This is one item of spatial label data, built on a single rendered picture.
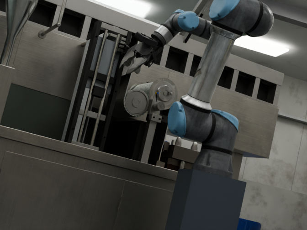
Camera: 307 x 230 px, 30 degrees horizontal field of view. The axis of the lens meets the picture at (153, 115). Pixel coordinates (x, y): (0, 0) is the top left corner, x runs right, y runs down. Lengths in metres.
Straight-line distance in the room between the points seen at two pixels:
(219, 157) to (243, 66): 1.34
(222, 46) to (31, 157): 0.82
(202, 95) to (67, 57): 1.05
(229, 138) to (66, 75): 1.08
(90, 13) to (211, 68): 1.11
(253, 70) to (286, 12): 6.02
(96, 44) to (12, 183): 0.70
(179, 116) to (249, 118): 1.37
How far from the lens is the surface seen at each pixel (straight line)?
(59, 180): 2.23
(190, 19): 2.31
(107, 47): 2.48
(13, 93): 2.79
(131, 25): 3.02
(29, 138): 2.16
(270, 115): 3.40
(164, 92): 2.65
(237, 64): 3.30
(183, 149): 2.68
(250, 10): 1.98
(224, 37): 1.98
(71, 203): 2.25
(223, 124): 2.06
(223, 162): 2.05
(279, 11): 9.30
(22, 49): 2.82
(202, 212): 1.99
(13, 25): 2.57
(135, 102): 2.62
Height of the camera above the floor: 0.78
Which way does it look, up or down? 8 degrees up
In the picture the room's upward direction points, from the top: 13 degrees clockwise
